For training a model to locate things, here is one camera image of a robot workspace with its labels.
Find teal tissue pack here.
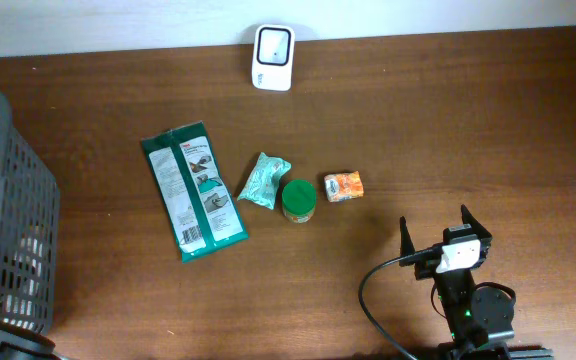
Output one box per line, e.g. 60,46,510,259
237,152,292,210

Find grey plastic mesh basket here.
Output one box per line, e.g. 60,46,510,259
0,84,62,336

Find green wipes packet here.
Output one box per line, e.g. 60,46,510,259
141,122,249,263

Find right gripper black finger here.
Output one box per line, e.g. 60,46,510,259
460,204,492,240
399,216,416,266

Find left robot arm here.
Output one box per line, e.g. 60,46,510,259
0,322,60,360

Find white barcode scanner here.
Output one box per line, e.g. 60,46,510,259
251,24,296,92

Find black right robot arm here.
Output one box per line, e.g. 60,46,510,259
400,206,554,360

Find orange tissue pack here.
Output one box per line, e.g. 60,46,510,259
324,171,364,203

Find green lid seasoning jar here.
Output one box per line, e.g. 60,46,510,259
281,179,317,223

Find packaged items inside basket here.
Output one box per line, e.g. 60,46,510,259
0,225,43,333

